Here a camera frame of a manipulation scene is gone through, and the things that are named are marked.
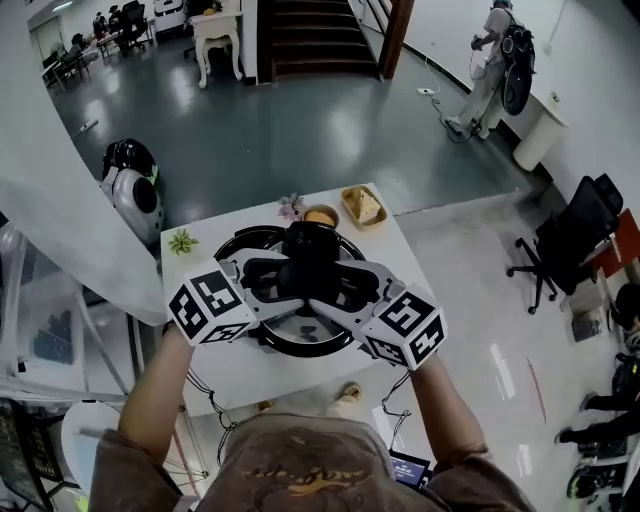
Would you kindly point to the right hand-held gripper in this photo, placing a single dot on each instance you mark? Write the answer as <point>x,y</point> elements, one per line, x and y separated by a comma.
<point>405,325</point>

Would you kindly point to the black office chair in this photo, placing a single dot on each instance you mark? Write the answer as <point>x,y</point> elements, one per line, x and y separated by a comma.
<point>580,240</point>

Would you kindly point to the pressure cooker lid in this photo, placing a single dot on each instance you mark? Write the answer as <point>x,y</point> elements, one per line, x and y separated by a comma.
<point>310,240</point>

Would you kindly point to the round wooden bowl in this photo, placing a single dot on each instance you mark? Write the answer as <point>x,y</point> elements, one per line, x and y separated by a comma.
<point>332,212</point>

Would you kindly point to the orange bun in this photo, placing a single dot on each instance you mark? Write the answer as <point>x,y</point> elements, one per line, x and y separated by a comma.
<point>320,217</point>

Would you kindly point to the person's brown printed t-shirt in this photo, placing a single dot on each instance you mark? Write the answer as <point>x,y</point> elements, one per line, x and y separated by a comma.
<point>310,470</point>

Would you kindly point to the clear plastic storage box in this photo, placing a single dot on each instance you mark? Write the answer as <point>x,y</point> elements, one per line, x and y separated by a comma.
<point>55,335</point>

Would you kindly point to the rectangular wooden tray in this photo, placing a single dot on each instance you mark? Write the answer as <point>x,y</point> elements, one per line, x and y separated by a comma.
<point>348,200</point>

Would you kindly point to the green succulent plant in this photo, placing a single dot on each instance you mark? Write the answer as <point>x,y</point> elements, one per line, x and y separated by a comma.
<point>182,242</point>

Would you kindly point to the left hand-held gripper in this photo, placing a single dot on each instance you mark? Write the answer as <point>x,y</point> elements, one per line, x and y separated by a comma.
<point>210,305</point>

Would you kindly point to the white wheeled machine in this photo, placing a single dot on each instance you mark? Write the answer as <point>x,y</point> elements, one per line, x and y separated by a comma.
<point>170,20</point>

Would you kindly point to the person's left forearm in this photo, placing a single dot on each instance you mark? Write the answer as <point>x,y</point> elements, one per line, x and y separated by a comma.
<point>150,400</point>

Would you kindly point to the white rounded cabinet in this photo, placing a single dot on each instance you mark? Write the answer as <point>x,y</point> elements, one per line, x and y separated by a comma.
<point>537,140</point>

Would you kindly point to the dark wooden staircase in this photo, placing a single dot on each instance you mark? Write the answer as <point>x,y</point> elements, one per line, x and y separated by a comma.
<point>320,40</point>

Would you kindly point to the person's right forearm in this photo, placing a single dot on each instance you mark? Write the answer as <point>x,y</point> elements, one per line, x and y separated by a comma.
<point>445,415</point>

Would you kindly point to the pink succulent plant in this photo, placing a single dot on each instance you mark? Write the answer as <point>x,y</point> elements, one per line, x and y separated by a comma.
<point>291,206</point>

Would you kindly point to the black pressure cooker pot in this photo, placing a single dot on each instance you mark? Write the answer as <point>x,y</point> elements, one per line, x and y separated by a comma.
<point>263,344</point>

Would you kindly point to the cake slice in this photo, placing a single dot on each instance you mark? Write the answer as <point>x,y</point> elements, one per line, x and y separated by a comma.
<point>369,206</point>

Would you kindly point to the person's right shoe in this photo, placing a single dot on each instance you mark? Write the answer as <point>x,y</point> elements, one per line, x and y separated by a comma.
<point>350,392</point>

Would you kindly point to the red wooden cabinet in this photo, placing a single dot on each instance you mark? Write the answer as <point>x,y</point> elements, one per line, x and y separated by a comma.
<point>622,245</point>

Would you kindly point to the white ornate side table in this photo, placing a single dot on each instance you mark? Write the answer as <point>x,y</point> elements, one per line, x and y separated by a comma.
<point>215,25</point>

